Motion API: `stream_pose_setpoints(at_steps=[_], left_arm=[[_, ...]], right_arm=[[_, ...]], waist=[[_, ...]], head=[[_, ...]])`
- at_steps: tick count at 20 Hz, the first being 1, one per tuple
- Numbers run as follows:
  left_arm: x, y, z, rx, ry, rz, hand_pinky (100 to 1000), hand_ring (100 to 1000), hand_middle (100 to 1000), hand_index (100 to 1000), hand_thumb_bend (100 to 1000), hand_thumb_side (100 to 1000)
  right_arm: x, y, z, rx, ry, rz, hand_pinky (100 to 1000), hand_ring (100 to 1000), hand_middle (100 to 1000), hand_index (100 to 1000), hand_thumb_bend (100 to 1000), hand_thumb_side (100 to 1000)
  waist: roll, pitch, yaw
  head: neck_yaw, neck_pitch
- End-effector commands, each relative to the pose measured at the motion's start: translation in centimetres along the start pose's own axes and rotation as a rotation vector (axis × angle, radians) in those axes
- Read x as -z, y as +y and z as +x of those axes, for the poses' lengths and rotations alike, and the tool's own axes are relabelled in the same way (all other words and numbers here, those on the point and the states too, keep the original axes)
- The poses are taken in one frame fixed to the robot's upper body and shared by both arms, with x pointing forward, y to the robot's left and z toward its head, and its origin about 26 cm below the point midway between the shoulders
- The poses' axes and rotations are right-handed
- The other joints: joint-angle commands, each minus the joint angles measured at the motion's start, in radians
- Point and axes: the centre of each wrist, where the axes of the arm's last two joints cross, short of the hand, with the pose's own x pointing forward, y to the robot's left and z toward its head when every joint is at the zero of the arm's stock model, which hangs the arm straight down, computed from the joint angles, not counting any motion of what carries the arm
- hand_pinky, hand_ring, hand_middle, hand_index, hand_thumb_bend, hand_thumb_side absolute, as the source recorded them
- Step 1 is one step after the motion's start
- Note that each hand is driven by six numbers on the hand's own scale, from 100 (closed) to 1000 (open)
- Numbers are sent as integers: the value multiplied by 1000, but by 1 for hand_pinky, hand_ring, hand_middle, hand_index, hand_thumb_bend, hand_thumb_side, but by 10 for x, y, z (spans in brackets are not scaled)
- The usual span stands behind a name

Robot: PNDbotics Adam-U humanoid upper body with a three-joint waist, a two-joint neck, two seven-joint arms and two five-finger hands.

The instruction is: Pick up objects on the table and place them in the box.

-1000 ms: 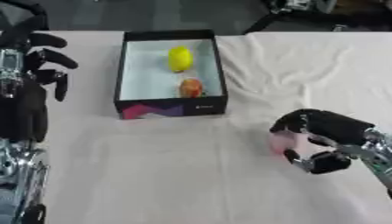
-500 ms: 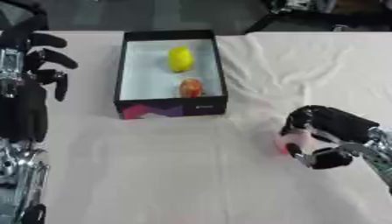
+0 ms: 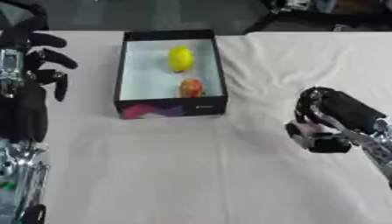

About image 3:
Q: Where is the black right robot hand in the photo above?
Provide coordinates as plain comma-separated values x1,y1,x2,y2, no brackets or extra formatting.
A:
283,86,389,154

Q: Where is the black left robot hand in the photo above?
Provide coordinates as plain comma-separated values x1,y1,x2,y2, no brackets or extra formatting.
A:
0,0,80,144

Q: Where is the black box with white inside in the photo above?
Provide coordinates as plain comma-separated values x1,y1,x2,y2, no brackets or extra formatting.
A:
113,29,230,121

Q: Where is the dark furniture beyond table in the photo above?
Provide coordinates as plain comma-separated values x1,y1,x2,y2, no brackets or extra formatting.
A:
241,0,392,35

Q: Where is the red orange toy fruit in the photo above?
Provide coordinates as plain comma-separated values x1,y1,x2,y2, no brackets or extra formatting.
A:
178,77,206,99

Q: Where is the yellow toy lemon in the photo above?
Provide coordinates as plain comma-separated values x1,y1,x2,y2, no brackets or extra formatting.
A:
166,45,196,74

